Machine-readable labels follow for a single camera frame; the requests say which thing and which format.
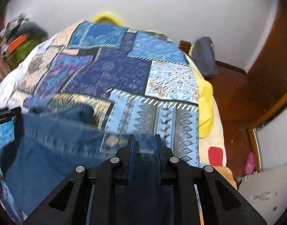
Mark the wooden bed post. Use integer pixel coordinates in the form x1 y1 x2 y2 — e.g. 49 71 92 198
178 40 192 54

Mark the blue patchwork bedspread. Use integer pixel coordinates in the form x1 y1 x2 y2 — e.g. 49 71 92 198
0 19 201 225

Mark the white sheet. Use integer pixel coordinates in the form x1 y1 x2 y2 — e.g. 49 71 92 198
0 34 57 108

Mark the pile of clothes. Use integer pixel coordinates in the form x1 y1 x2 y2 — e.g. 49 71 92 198
0 13 48 70

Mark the brown wooden door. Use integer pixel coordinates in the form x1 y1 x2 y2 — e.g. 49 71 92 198
240 3 287 129

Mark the white cabinet with stickers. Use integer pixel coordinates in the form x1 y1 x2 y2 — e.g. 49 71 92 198
237 105 287 225

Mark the blue denim jacket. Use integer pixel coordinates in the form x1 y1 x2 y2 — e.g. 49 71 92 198
0 104 173 224

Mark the grey purple bag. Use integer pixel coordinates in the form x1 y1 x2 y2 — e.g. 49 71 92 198
191 37 218 78

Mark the colourful fleece blanket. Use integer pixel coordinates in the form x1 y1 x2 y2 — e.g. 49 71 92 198
199 97 237 188

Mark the pink slipper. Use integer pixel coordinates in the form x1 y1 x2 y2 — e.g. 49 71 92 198
244 152 256 175

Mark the yellow plush blanket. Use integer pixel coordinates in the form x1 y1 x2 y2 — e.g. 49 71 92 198
91 12 214 138

